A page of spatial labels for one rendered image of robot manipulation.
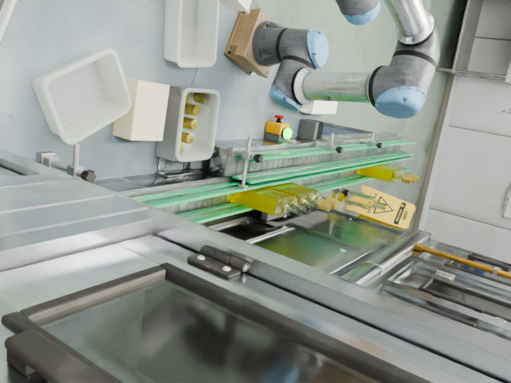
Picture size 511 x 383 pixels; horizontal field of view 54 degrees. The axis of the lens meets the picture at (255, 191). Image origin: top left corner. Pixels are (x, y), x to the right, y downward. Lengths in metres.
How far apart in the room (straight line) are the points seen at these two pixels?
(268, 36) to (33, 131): 0.81
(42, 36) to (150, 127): 0.36
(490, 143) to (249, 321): 7.00
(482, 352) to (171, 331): 0.25
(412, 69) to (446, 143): 6.16
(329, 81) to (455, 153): 6.04
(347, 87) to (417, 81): 0.21
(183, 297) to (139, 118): 0.97
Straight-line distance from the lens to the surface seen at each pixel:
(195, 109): 1.58
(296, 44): 1.65
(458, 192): 7.50
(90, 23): 1.37
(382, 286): 1.58
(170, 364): 0.38
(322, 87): 1.51
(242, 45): 1.73
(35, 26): 1.29
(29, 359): 0.36
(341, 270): 1.55
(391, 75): 1.35
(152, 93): 1.42
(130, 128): 1.40
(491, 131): 7.37
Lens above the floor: 1.84
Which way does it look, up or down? 32 degrees down
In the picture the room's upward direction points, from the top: 107 degrees clockwise
